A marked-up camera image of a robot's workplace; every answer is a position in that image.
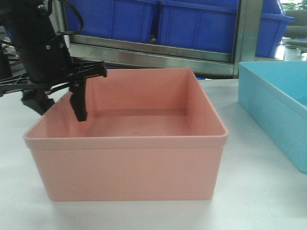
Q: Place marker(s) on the pink plastic box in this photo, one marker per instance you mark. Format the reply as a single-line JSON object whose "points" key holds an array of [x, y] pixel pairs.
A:
{"points": [[150, 134]]}

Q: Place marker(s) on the light blue plastic box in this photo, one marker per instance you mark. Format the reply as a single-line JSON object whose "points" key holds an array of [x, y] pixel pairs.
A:
{"points": [[274, 93]]}

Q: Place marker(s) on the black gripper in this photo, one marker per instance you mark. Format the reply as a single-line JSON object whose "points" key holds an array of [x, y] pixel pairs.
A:
{"points": [[50, 67]]}

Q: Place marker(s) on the stainless steel shelf rack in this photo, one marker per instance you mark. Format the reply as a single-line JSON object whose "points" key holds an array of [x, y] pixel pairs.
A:
{"points": [[125, 54]]}

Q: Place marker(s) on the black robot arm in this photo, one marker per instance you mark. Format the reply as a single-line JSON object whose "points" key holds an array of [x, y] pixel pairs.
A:
{"points": [[27, 23]]}

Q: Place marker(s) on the right blue plastic crate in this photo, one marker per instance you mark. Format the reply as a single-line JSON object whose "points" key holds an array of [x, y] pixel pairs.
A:
{"points": [[273, 24]]}

